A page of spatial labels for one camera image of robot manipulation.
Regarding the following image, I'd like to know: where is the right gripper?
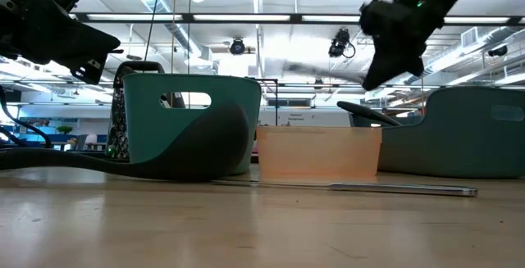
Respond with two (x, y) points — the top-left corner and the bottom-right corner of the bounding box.
(359, 0), (446, 91)

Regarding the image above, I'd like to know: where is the black ladle straight handle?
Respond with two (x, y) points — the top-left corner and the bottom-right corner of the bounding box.
(336, 100), (403, 128)

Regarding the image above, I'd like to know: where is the silver butter knife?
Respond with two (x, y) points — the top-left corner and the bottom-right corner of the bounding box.
(212, 179), (479, 198)

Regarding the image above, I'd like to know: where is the black ladle curved handle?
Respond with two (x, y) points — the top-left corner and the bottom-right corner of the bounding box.
(0, 102), (251, 183)

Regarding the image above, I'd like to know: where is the dark blue-green plastic bin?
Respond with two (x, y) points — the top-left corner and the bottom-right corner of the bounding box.
(348, 86), (525, 179)

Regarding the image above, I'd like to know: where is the light teal plastic bin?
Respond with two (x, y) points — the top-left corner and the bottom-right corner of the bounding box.
(121, 73), (263, 177)

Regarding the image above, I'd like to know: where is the orange plastic bin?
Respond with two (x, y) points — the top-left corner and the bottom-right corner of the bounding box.
(256, 125), (383, 181)

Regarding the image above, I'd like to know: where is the black overhead camera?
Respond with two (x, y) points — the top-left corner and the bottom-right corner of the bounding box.
(327, 28), (356, 59)
(228, 37), (247, 57)

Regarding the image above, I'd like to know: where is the steel box grater black handle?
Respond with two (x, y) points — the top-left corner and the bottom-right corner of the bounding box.
(105, 60), (186, 161)

